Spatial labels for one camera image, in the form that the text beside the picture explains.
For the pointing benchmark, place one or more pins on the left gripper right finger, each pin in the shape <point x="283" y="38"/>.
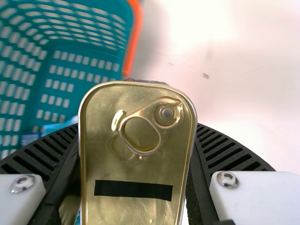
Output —
<point x="234" y="164"/>

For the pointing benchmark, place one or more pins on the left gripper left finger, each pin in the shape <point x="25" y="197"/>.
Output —
<point x="35" y="164"/>

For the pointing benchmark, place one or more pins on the gold rectangular tin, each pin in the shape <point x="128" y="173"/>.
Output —
<point x="140" y="168"/>

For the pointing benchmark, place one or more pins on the teal shopping basket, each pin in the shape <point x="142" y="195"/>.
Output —
<point x="44" y="70"/>

